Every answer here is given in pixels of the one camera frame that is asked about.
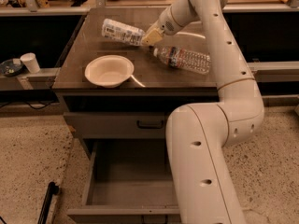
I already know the white paper cup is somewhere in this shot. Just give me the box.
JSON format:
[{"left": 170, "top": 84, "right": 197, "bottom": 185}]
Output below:
[{"left": 21, "top": 52, "right": 40, "bottom": 74}]

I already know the closed grey drawer front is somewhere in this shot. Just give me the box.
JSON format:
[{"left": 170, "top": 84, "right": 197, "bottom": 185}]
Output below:
[{"left": 64, "top": 112, "right": 166, "bottom": 139}]

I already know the open grey lower drawer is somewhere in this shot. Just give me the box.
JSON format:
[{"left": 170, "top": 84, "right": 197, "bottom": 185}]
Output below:
[{"left": 67, "top": 139, "right": 180, "bottom": 224}]

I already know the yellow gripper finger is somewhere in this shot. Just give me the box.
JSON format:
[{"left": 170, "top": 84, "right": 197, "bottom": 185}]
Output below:
[{"left": 141, "top": 28, "right": 164, "bottom": 46}]

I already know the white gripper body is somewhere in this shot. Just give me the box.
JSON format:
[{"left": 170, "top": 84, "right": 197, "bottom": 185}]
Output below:
[{"left": 155, "top": 9, "right": 182, "bottom": 35}]

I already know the grey drawer cabinet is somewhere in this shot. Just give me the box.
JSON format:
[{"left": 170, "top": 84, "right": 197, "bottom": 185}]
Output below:
[{"left": 53, "top": 7, "right": 218, "bottom": 153}]

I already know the black bar on floor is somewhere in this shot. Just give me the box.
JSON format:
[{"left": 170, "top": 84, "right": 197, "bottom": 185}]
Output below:
[{"left": 37, "top": 181, "right": 60, "bottom": 224}]

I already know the dark small dish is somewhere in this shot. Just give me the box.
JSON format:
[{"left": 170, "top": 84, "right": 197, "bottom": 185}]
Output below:
[{"left": 0, "top": 58, "right": 24, "bottom": 77}]

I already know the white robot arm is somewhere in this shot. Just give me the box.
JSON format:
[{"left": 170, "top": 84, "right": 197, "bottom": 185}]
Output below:
[{"left": 142, "top": 0, "right": 264, "bottom": 224}]

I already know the metal shelf rail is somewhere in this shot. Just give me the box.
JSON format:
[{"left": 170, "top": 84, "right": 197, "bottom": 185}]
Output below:
[{"left": 0, "top": 68, "right": 60, "bottom": 91}]

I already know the black drawer handle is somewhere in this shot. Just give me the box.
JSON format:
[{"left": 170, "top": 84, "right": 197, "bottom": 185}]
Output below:
[{"left": 136, "top": 120, "right": 164, "bottom": 130}]

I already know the white paper bowl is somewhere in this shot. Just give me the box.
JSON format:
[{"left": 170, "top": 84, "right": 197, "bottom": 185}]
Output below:
[{"left": 85, "top": 55, "right": 135, "bottom": 88}]

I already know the red label clear bottle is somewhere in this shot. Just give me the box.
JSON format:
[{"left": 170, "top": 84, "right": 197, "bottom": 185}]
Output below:
[{"left": 152, "top": 47, "right": 211, "bottom": 75}]

